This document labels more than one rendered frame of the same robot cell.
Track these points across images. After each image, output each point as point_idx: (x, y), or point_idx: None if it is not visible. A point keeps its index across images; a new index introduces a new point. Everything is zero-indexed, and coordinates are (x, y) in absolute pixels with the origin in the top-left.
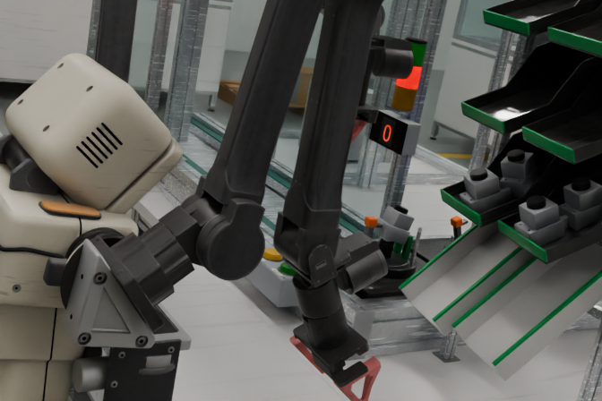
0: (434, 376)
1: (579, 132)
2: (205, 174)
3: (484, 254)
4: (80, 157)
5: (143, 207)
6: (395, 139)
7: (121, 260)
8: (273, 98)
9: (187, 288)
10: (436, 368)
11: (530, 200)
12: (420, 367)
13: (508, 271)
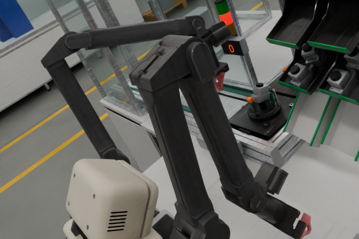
0: (319, 155)
1: (338, 27)
2: None
3: (314, 94)
4: (112, 232)
5: (149, 129)
6: (236, 49)
7: None
8: (187, 164)
9: None
10: (317, 149)
11: (332, 76)
12: (310, 153)
13: (333, 102)
